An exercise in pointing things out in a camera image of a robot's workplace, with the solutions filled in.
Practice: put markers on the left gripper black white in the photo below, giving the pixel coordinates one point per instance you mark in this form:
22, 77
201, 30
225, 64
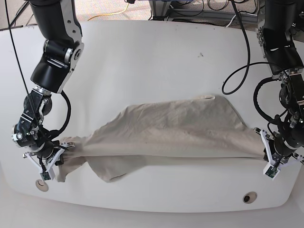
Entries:
278, 151

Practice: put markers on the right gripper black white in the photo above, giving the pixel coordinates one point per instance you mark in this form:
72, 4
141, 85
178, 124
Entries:
48, 154

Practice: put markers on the beige grey t-shirt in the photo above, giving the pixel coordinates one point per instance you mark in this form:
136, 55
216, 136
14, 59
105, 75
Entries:
158, 133

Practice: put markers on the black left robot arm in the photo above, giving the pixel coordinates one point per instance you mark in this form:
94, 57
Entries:
274, 32

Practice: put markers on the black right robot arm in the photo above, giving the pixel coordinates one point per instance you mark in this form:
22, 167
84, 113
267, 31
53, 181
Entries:
62, 49

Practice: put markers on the left round table grommet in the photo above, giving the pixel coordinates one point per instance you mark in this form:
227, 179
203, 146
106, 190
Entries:
41, 185

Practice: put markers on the round table grommet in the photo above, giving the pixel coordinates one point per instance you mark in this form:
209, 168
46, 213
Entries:
250, 197
41, 185

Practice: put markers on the right round table grommet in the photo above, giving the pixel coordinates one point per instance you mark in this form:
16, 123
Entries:
250, 197

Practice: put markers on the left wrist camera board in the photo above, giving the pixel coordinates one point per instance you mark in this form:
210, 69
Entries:
271, 171

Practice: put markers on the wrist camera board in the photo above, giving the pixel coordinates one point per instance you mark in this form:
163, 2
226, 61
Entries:
271, 171
47, 176

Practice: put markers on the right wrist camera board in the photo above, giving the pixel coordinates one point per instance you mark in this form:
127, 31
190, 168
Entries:
47, 176

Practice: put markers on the aluminium frame rail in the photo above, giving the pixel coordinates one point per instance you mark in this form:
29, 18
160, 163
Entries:
175, 10

